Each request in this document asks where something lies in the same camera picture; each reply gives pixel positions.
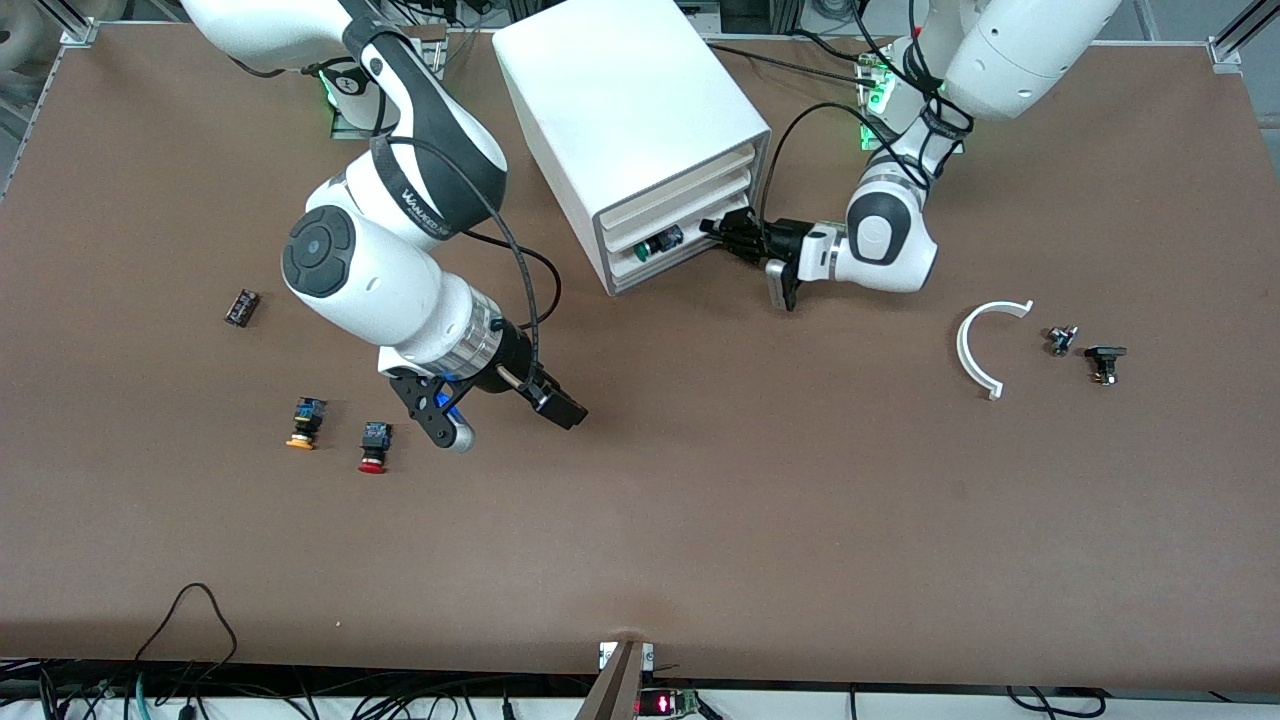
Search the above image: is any green push button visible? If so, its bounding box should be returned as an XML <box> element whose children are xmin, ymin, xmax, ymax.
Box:
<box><xmin>633</xmin><ymin>225</ymin><xmax>687</xmax><ymax>263</ymax></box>

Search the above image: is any red push button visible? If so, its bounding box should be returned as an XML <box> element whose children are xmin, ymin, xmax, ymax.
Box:
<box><xmin>357</xmin><ymin>421</ymin><xmax>394</xmax><ymax>475</ymax></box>

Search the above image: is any yellow push button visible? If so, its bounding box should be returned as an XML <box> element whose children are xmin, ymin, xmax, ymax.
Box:
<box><xmin>285</xmin><ymin>397</ymin><xmax>328</xmax><ymax>451</ymax></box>

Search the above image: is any brown wooden beam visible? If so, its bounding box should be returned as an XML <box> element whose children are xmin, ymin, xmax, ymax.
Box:
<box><xmin>575</xmin><ymin>640</ymin><xmax>646</xmax><ymax>720</ymax></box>

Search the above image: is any small red-lit device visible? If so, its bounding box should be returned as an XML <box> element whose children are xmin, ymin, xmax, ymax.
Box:
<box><xmin>638</xmin><ymin>688</ymin><xmax>701</xmax><ymax>719</ymax></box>

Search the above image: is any thin black power cable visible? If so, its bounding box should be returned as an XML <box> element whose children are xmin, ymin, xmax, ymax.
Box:
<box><xmin>700</xmin><ymin>30</ymin><xmax>881</xmax><ymax>91</ymax></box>

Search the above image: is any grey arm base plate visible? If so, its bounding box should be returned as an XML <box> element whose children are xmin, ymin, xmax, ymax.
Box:
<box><xmin>330</xmin><ymin>25</ymin><xmax>448</xmax><ymax>141</ymax></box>
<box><xmin>855</xmin><ymin>55</ymin><xmax>906</xmax><ymax>151</ymax></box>

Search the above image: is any white half-ring clamp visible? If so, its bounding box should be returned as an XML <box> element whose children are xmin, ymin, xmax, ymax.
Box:
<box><xmin>956</xmin><ymin>299</ymin><xmax>1035</xmax><ymax>401</ymax></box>

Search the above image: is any black flat-cap switch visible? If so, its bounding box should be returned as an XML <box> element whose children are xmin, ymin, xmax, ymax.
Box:
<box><xmin>1084</xmin><ymin>344</ymin><xmax>1129</xmax><ymax>387</ymax></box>

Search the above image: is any looped black cable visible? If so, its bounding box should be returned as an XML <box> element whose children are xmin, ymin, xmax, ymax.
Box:
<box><xmin>130</xmin><ymin>583</ymin><xmax>239</xmax><ymax>701</ymax></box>

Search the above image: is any tangled black cable bundle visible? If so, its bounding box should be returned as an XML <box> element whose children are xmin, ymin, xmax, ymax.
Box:
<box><xmin>0</xmin><ymin>658</ymin><xmax>601</xmax><ymax>720</ymax></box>

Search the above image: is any aluminium frame corner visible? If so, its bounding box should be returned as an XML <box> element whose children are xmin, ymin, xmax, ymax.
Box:
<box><xmin>55</xmin><ymin>0</ymin><xmax>101</xmax><ymax>46</ymax></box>
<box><xmin>1208</xmin><ymin>0</ymin><xmax>1280</xmax><ymax>66</ymax></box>

